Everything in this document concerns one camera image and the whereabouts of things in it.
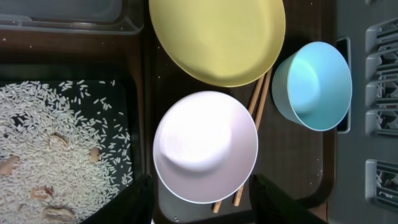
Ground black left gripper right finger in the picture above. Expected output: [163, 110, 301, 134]
[249, 174, 325, 224]

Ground dark brown serving tray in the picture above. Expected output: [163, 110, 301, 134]
[142, 0, 337, 223]

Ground pile of rice scraps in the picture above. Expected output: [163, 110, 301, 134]
[0, 79, 134, 224]

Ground yellow plate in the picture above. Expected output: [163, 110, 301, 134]
[149, 0, 286, 87]

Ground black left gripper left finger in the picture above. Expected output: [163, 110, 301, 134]
[81, 174, 153, 224]

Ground white bowl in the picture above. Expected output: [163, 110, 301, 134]
[153, 91, 259, 204]

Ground black waste tray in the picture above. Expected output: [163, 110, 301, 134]
[0, 63, 146, 224]

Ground clear plastic waste bin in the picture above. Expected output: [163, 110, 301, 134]
[1, 0, 144, 35]

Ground grey dishwasher rack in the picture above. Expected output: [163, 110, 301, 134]
[328, 0, 397, 223]

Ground wooden chopstick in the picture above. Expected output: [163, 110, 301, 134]
[212, 75, 264, 213]
[232, 68, 273, 207]

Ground light blue bowl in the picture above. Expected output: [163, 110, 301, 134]
[271, 42, 353, 131]

